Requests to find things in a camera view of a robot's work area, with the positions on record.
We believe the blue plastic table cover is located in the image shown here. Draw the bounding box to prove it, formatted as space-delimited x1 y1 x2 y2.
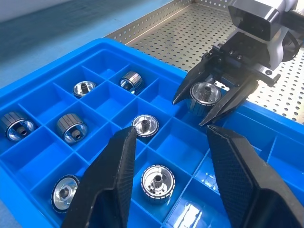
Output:
0 0 174 90

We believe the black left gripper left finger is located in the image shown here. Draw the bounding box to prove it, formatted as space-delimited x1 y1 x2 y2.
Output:
61 125 138 228

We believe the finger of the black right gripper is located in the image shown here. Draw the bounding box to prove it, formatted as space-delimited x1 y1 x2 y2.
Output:
172 60 216 105
199 76 259 126

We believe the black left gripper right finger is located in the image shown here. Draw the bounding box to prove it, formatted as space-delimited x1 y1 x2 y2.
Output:
206 124 304 228

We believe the blue compartment tray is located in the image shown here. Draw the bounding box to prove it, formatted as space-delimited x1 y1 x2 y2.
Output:
0 38 304 228

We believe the perforated metal tray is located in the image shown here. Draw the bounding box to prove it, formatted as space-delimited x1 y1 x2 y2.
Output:
104 0 304 124

